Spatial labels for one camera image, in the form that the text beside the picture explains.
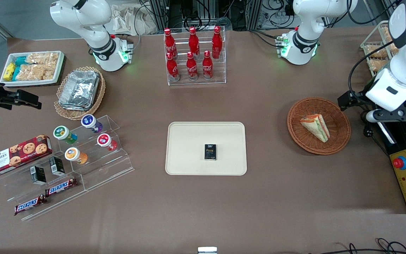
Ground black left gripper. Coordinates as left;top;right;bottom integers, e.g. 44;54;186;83
337;91;406;122

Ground triangular sandwich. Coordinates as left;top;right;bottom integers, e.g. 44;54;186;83
300;114;331;143

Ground brown wicker basket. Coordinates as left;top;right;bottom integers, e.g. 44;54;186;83
287;97;352;156

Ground white rectangular snack tray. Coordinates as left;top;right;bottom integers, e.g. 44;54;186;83
0;50;66;87

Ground light woven basket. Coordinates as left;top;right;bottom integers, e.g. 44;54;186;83
54;66;106;121

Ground beige plastic tray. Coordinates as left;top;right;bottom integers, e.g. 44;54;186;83
165;122;248;176

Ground yellow snack packet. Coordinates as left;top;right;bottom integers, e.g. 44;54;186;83
3;62;16;81

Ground rice cracker snack bag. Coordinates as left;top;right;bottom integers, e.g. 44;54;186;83
26;52;60;66
16;64;55;81

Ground fried snack bag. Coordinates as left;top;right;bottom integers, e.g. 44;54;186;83
365;44;389;59
369;58;392;73
381;26;394;44

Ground green lid cup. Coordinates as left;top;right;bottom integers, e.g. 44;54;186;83
53;125;78;145

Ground red Walkers cookie box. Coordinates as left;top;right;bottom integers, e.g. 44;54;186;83
0;134;53;178

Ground stack of foil trays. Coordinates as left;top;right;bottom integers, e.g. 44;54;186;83
58;70;100;111

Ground purple lid cup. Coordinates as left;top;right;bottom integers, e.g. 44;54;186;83
81;114;103;134

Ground small black carton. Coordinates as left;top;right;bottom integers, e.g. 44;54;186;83
30;165;47;186
49;156;66;177

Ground orange lid cup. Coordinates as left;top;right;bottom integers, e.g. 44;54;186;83
64;147;88;165

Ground red lid cup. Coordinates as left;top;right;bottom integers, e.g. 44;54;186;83
97;133;118;152

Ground Snickers chocolate bar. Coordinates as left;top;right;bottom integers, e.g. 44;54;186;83
45;177;79;197
14;194;48;216

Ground clear acrylic stepped display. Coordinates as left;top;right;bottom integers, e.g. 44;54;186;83
0;115;135;222

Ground clear acrylic bottle rack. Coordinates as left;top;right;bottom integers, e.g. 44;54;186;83
163;25;227;86

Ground white cloth bag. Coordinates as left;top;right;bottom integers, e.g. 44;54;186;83
112;3;158;36

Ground red cola bottle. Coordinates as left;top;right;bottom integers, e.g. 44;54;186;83
211;26;223;59
202;50;214;80
186;52;199;81
188;27;200;58
166;52;181;82
164;28;178;60

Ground small black gold-print box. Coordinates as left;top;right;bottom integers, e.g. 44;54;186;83
204;144;217;161

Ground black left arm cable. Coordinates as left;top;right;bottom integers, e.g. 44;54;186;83
347;40;395;106

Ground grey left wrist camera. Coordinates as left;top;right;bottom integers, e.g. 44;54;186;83
361;110;383;123

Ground black appliance power cable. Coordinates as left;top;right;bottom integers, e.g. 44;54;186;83
363;121;391;157

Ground white wire rack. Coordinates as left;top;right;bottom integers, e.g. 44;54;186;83
360;20;401;76

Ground black floor cables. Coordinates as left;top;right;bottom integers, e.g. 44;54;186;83
309;238;406;254

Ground aluminium equipment frame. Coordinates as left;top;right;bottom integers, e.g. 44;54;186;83
148;0;295;32

